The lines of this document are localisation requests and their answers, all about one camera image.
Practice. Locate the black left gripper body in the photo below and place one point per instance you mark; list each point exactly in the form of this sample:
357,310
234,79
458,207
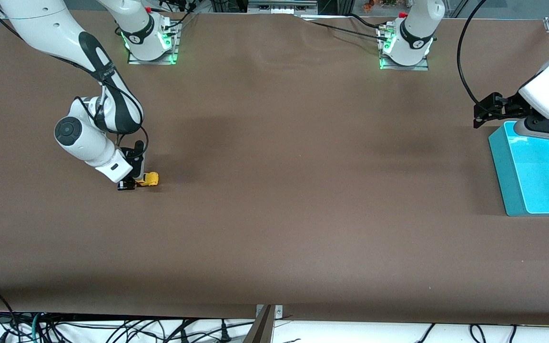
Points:
509,107

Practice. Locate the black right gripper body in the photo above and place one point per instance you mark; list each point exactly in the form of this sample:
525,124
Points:
137,161

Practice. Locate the yellow beetle toy car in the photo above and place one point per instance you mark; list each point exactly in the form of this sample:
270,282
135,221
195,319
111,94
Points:
149,179

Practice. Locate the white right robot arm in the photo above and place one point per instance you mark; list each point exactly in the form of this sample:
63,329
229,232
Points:
88,138

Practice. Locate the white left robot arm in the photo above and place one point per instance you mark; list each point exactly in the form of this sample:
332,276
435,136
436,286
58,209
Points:
412,38

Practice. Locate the teal plastic bin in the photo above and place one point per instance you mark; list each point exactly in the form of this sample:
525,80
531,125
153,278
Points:
536,186

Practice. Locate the dark support beam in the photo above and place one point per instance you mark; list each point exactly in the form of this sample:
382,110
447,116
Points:
261,328

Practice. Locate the grey power strip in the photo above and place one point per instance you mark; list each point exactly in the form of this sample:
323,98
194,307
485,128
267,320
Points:
281,5

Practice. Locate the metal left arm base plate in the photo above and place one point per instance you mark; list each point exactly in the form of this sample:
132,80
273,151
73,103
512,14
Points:
405,66

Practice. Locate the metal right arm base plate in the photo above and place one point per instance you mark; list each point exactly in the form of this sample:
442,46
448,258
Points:
153,58

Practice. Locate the metal table edge bracket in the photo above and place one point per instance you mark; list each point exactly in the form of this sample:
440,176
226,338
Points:
279,312

